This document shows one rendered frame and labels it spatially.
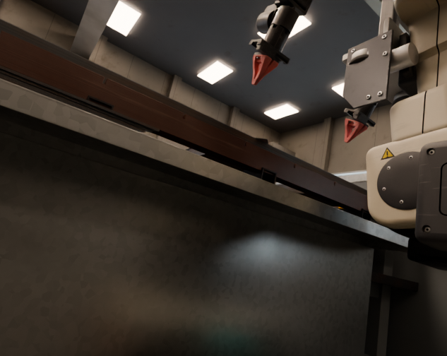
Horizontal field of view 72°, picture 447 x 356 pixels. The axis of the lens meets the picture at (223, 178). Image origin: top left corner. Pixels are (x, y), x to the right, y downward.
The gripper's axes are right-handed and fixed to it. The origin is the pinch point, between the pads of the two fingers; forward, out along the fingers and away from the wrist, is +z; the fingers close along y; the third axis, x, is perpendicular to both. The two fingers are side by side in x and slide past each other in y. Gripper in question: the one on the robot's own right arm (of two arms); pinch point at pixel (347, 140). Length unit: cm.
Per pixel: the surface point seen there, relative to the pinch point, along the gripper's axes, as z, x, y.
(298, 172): 16.9, 9.1, 22.1
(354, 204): 18.3, 11.3, -5.3
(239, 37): -217, -723, -272
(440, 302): 36, 32, -48
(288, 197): 21, 32, 44
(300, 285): 42, 26, 19
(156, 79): -27, -1019, -190
